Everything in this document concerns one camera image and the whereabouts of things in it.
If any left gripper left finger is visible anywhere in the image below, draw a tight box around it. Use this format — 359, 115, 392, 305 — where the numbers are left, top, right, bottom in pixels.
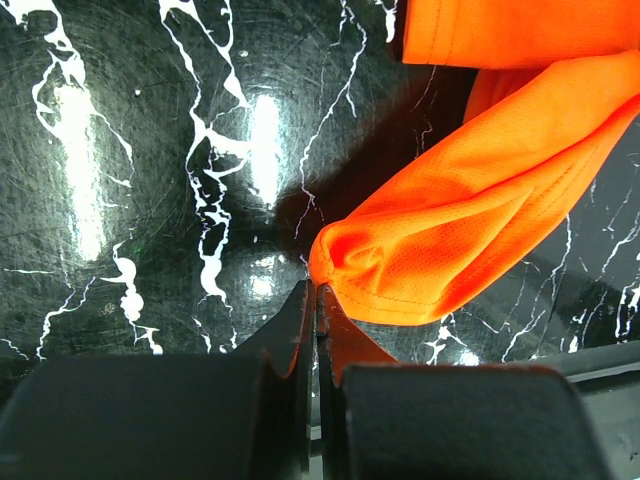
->
1, 281, 315, 479

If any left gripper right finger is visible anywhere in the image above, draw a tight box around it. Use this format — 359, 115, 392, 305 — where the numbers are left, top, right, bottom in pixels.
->
317, 286, 613, 479

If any orange t shirt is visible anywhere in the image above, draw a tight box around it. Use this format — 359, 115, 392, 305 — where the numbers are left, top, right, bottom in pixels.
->
309, 1, 639, 326

